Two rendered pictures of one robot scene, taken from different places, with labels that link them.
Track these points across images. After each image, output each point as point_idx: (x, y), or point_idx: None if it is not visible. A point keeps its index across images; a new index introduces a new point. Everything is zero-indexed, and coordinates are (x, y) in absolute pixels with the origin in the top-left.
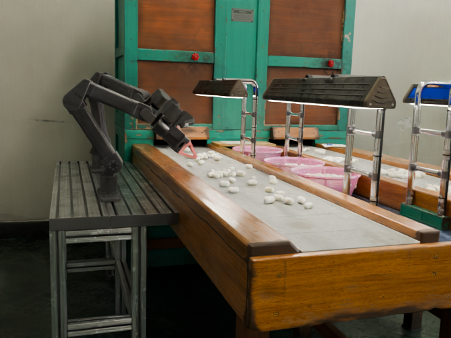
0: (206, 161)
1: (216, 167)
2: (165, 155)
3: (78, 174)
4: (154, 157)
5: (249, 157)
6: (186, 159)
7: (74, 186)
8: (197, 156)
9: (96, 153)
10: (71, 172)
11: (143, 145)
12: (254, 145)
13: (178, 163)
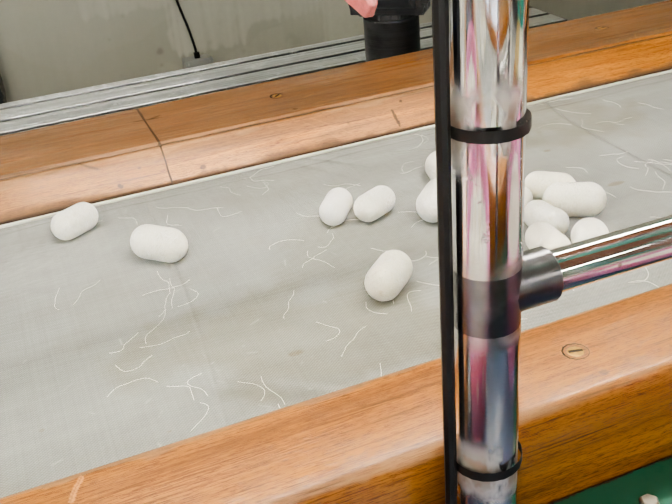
0: (351, 252)
1: (48, 329)
2: (272, 114)
3: (275, 77)
4: (177, 106)
5: (398, 444)
6: (373, 184)
7: (31, 119)
8: (371, 192)
9: (350, 12)
10: (312, 61)
11: (656, 15)
12: (454, 349)
13: (212, 184)
